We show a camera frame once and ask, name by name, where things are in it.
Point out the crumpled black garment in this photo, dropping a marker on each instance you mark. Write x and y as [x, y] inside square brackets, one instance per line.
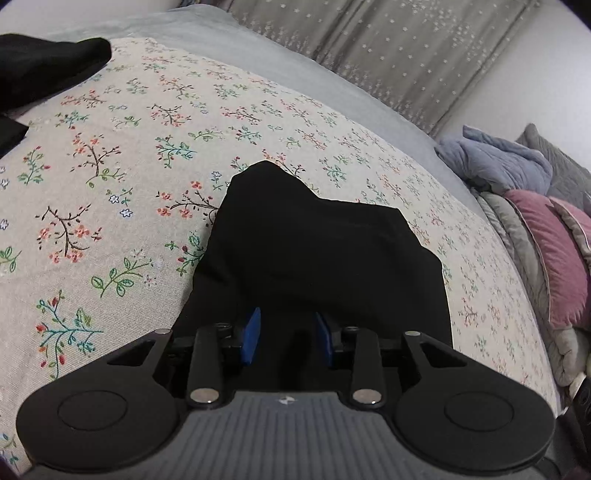
[46, 69]

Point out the floral printed cloth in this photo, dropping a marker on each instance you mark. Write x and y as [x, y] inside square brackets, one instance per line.
[138, 184]

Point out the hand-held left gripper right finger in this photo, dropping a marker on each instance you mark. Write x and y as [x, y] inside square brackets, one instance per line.
[325, 339]

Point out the black pants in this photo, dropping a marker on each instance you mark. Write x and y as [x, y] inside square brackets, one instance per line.
[323, 249]

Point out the grey star-patterned curtain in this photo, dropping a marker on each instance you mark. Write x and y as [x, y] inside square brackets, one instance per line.
[392, 50]

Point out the pink pillow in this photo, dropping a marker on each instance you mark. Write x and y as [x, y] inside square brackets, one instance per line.
[554, 258]
[577, 221]

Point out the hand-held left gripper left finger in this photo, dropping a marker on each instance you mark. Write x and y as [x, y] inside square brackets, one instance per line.
[250, 337]

